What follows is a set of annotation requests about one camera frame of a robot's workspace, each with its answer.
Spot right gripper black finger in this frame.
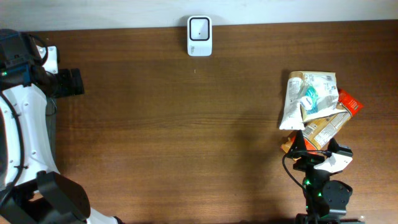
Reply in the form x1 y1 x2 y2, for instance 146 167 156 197
286 130 307 161
328 138 341 153

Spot orange cracker package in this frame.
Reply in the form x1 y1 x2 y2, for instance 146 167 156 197
280 89 363 152

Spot white tube with tan cap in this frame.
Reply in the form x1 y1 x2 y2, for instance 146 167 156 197
279 71 304 130

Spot small green tissue pack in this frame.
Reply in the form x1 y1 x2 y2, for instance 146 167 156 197
300 85 318 111

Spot white blue snack bag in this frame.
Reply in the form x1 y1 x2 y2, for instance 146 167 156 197
298 71 343 123

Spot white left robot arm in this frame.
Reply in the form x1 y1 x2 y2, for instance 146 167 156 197
1 29 120 224

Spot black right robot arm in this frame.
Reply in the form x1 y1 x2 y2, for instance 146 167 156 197
282 131 361 224

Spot white barcode scanner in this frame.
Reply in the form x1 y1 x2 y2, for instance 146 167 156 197
187 16 213 57

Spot grey plastic basket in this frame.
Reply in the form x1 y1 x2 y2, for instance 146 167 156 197
45 98 57 160

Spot black right camera cable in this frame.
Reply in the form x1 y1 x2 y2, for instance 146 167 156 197
282 149 333 224

